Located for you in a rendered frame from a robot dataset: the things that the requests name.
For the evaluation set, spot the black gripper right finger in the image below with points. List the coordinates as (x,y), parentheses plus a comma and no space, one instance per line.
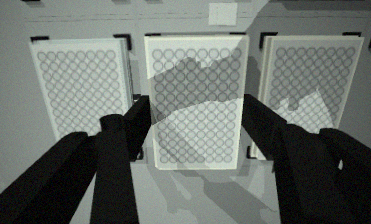
(305,186)

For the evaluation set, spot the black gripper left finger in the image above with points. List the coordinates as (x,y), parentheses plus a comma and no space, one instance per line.
(51,189)

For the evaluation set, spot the grey rectangular deck plate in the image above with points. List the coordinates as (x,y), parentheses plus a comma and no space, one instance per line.
(246,195)

